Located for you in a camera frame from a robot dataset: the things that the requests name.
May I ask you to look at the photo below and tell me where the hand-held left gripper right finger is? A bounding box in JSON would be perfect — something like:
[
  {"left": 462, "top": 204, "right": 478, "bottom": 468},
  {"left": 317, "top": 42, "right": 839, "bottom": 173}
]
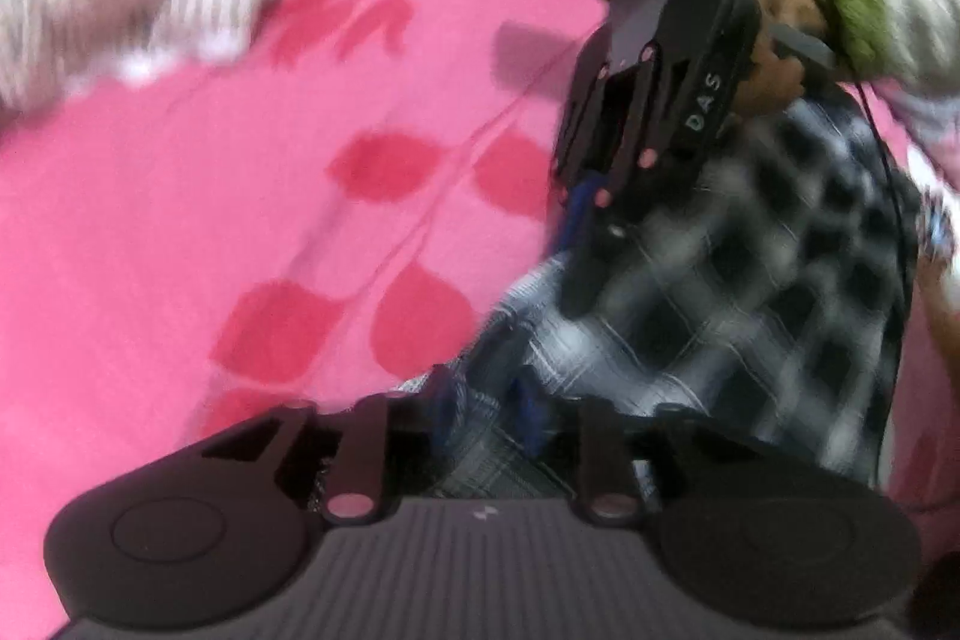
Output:
[{"left": 517, "top": 370, "right": 758, "bottom": 527}]

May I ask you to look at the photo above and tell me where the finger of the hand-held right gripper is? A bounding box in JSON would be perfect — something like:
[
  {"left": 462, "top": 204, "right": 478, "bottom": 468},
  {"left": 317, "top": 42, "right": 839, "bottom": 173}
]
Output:
[
  {"left": 562, "top": 47, "right": 698, "bottom": 319},
  {"left": 555, "top": 29, "right": 612, "bottom": 251}
]

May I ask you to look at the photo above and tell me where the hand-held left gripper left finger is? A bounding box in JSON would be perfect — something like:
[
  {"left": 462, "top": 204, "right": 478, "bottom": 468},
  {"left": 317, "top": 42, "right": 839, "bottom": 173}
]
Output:
[{"left": 201, "top": 366, "right": 460, "bottom": 527}]

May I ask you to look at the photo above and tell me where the black white plaid shirt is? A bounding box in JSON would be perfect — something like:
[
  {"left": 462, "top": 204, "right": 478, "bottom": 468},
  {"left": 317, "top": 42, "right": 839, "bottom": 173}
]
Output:
[{"left": 420, "top": 92, "right": 925, "bottom": 500}]

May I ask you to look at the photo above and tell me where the person's right hand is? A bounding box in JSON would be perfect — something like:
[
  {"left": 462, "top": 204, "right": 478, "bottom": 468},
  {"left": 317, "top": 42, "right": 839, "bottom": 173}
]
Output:
[{"left": 731, "top": 0, "right": 826, "bottom": 120}]

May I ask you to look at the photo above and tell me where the pink floral blanket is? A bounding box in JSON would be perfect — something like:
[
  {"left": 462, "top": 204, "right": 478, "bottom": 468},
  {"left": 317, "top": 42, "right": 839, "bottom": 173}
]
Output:
[{"left": 0, "top": 0, "right": 960, "bottom": 640}]

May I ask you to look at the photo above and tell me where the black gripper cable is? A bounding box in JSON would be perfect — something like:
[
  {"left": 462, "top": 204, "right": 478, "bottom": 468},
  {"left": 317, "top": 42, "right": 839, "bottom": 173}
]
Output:
[{"left": 694, "top": 0, "right": 925, "bottom": 510}]

